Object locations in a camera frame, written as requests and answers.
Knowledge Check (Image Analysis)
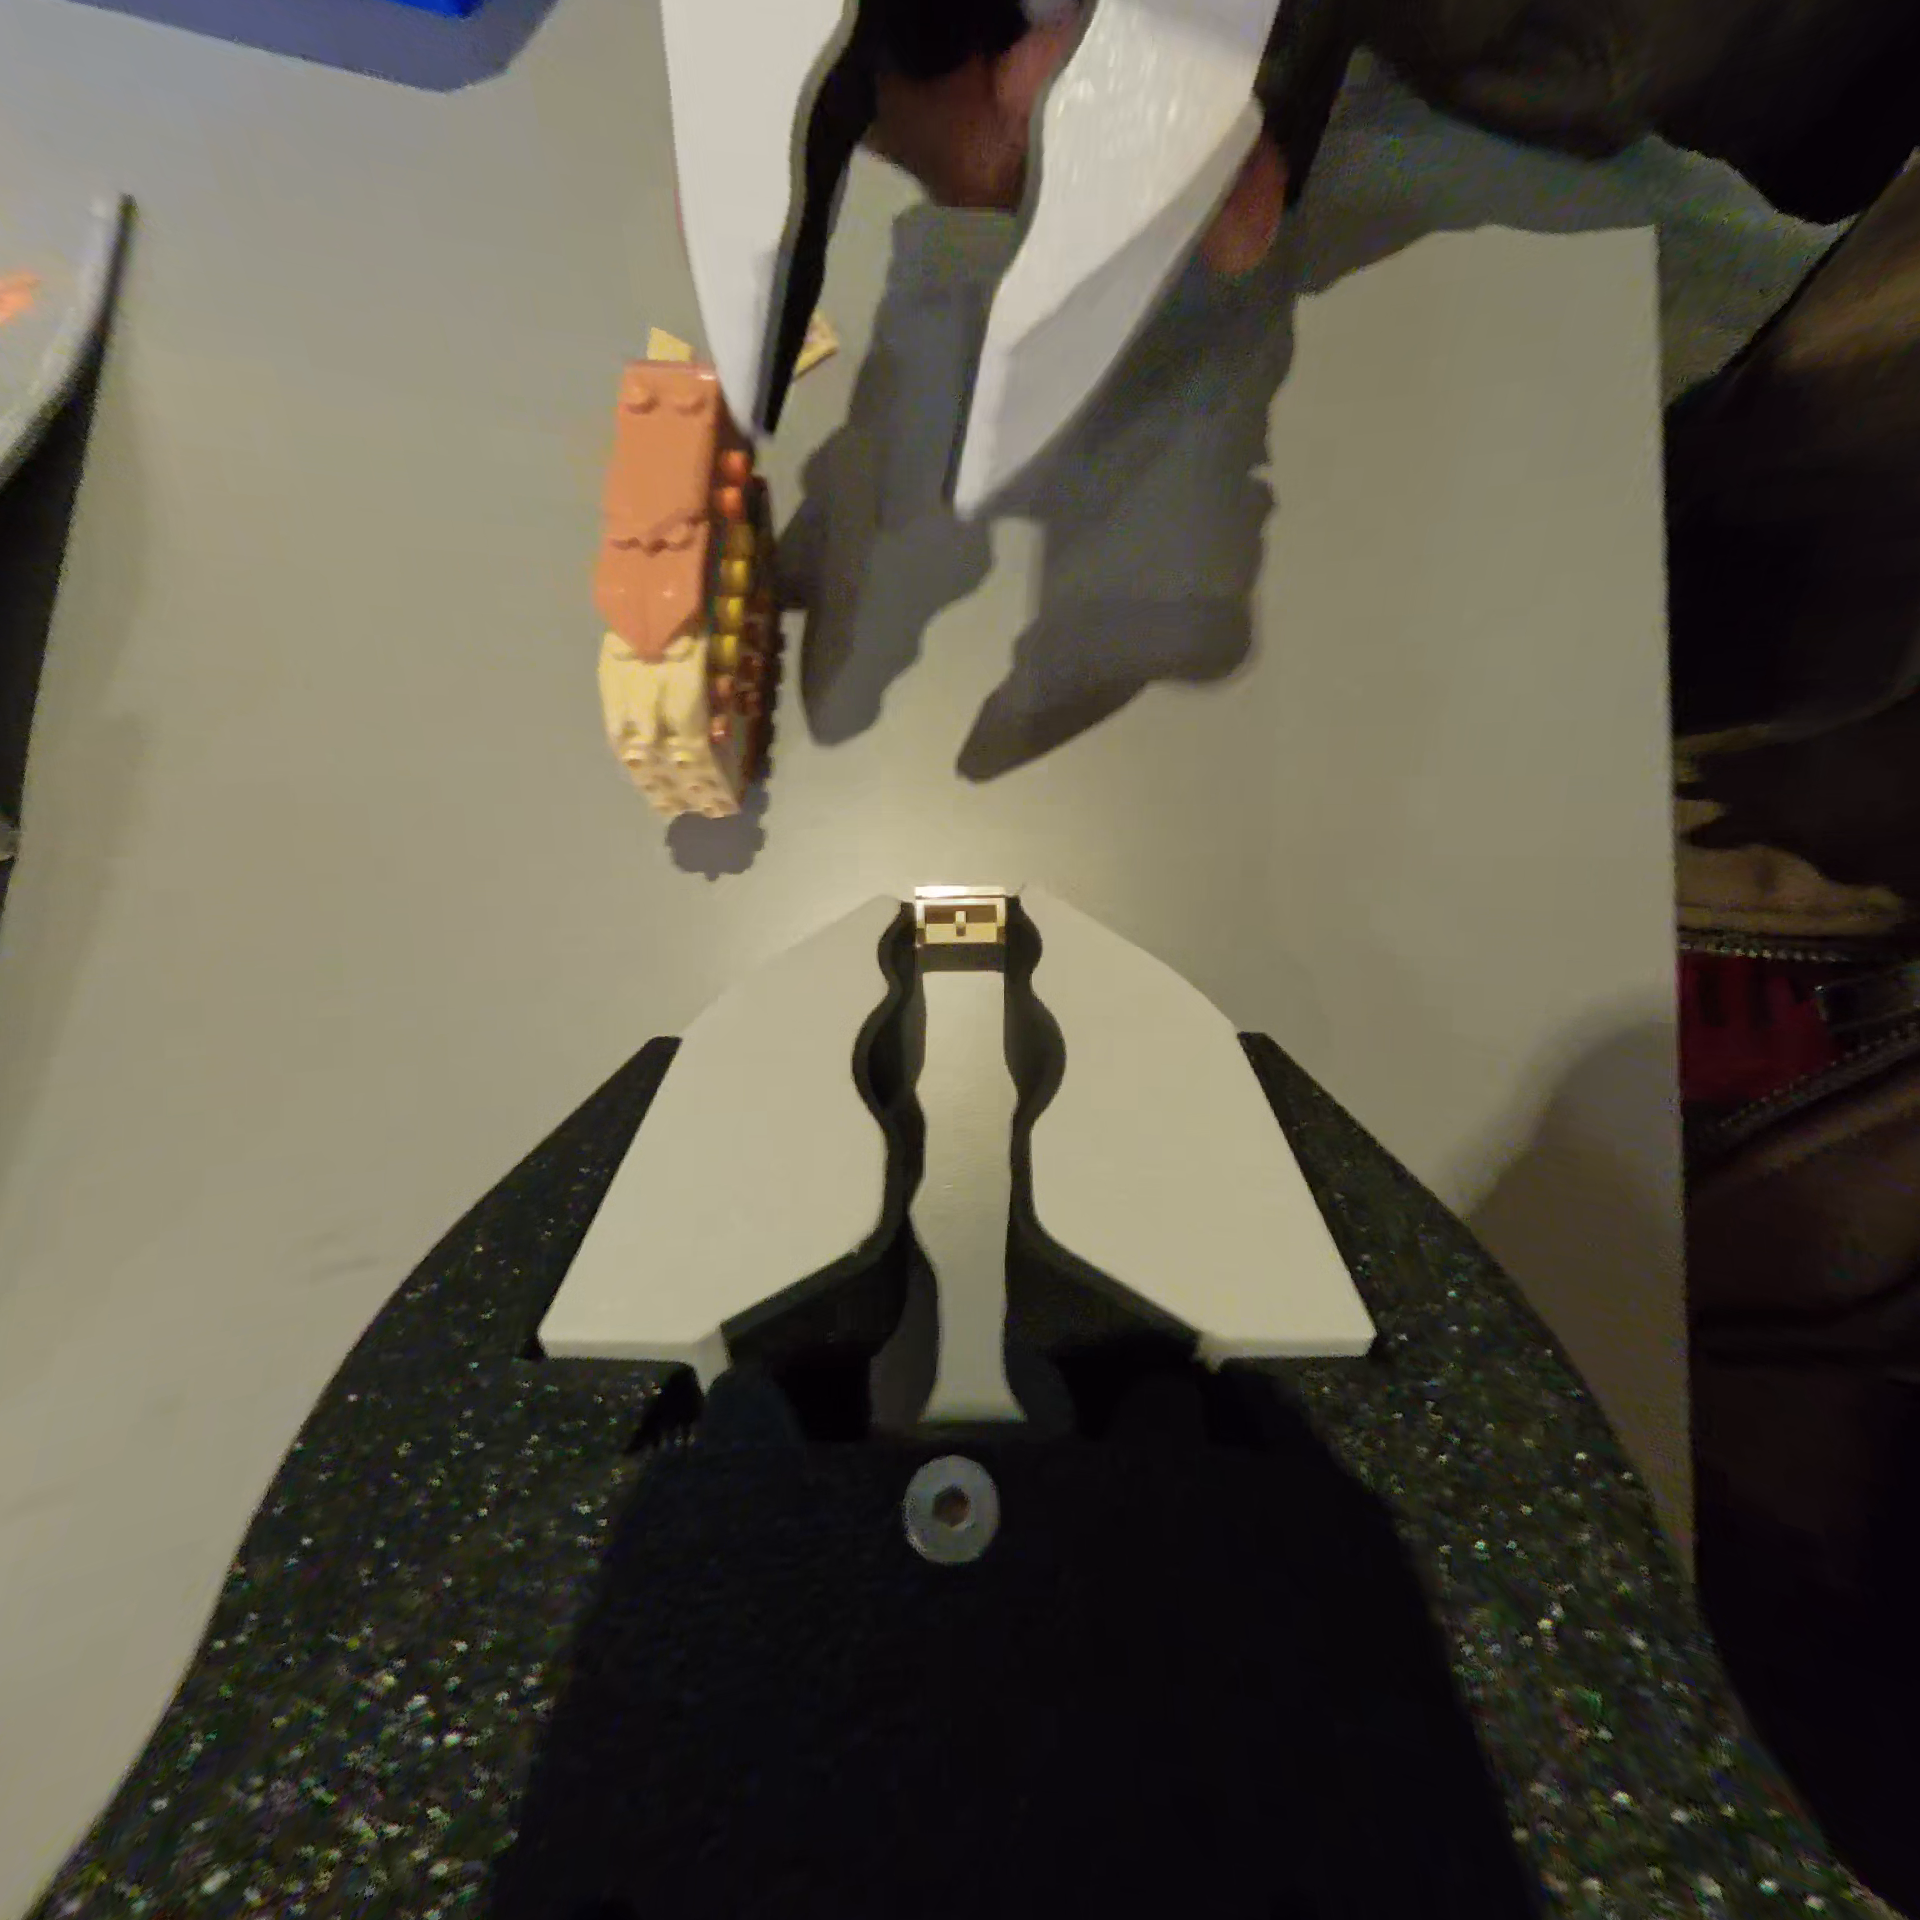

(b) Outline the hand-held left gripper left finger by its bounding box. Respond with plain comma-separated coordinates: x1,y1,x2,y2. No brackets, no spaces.
536,895,921,1365

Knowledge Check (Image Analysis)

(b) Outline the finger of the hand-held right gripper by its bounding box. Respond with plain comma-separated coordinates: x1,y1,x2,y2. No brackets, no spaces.
948,0,1286,518
661,0,863,442

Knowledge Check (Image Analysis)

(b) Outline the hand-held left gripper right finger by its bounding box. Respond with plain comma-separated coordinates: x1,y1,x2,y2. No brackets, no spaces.
1008,887,1377,1367

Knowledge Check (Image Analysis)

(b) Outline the orange and tan brick model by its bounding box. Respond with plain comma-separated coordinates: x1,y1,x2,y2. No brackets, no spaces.
591,356,784,822

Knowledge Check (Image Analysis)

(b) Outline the person's right forearm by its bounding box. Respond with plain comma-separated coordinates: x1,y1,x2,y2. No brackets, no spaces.
1274,0,1920,230

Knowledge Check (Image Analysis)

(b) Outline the grey desk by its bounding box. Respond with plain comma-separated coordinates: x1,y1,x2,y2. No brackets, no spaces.
0,0,1700,1914

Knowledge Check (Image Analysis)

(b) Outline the person's right hand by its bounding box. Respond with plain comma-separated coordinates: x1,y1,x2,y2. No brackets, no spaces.
865,23,1296,282

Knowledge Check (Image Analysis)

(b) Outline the small tan brick plate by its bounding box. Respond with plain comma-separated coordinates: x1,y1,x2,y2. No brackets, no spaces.
645,306,841,374

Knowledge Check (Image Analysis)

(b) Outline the blue box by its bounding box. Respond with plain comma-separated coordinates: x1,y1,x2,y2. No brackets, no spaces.
66,0,590,97

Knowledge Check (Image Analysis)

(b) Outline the grey tray at left edge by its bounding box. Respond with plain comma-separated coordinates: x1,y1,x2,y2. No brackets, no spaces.
0,191,140,489

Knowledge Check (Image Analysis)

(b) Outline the person's dark clothing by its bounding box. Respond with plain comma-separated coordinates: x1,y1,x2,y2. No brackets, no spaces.
1657,180,1920,1920

